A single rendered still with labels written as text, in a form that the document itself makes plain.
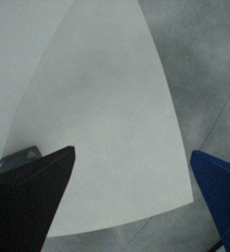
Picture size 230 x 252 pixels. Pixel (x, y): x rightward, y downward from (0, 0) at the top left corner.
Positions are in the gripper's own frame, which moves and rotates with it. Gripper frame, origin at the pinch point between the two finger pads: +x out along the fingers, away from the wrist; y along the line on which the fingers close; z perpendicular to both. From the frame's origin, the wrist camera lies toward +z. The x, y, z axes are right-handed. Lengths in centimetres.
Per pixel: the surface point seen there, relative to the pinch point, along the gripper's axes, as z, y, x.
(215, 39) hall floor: 42, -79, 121
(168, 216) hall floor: -147, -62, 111
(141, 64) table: 7.6, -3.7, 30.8
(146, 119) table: -5.3, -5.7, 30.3
